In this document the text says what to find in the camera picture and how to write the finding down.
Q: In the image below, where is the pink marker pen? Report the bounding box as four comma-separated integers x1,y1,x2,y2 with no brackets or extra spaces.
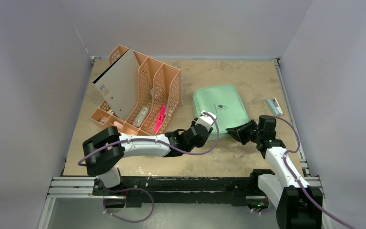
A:
154,104,166,134

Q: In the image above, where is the black table front rail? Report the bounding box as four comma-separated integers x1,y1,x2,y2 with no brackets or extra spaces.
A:
49,175,324,209

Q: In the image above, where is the pink plastic desk organizer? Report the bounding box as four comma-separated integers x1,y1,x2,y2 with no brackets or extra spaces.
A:
91,50,181,135

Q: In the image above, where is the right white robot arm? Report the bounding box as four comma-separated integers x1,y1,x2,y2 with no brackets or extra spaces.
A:
226,115,323,229

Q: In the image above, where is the mint green storage case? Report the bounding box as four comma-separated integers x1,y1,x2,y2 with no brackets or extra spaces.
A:
192,84,249,139

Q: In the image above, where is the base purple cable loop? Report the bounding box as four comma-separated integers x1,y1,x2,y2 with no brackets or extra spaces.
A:
102,184,157,223

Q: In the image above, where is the grey folder board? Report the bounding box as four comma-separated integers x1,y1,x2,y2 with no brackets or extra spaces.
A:
93,45,140,121

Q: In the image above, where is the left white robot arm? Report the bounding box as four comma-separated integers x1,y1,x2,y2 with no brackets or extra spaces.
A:
78,121,213,195

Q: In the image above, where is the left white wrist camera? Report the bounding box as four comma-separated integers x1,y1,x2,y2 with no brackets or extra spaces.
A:
195,110,217,131

